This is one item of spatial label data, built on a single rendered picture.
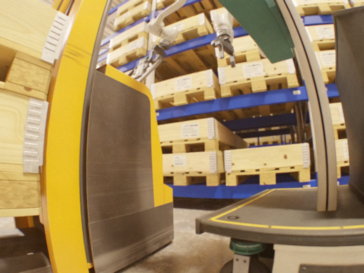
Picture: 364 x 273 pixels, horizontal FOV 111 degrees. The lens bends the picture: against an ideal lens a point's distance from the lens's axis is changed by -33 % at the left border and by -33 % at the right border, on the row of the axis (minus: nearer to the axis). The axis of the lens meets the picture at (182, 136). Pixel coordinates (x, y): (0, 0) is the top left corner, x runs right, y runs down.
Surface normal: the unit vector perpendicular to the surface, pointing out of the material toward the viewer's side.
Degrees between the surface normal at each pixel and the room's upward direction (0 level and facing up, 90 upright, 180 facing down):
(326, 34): 90
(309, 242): 90
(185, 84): 90
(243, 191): 90
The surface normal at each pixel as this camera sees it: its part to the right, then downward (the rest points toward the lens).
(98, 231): 0.88, -0.10
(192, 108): -0.47, -0.14
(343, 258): -0.69, -0.11
